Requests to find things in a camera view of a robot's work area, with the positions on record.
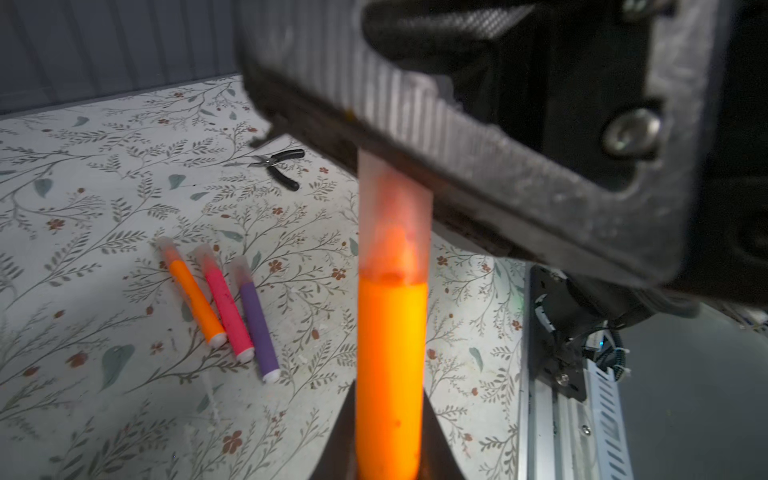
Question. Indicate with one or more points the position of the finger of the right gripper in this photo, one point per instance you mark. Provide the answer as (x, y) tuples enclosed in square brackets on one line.
[(573, 133)]

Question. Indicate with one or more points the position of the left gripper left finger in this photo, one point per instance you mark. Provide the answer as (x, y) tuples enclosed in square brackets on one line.
[(338, 459)]

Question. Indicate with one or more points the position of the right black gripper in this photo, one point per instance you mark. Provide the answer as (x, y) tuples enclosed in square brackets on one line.
[(727, 250)]

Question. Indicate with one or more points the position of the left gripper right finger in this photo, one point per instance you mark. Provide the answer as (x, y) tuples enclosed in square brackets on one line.
[(438, 461)]

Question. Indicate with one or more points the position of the purple marker pen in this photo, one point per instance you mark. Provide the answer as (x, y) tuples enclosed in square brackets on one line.
[(255, 320)]

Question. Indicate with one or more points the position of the orange marker pen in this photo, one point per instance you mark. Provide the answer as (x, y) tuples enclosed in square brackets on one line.
[(391, 337), (194, 298)]

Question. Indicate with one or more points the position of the pink marker pen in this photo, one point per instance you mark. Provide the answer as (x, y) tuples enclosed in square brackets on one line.
[(231, 320)]

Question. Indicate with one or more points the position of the small black pliers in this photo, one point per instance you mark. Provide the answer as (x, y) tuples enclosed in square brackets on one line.
[(272, 164)]

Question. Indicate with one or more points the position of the aluminium front rail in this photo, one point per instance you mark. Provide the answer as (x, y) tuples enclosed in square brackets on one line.
[(562, 438)]

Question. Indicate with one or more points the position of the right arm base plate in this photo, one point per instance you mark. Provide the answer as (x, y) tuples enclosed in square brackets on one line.
[(563, 313)]

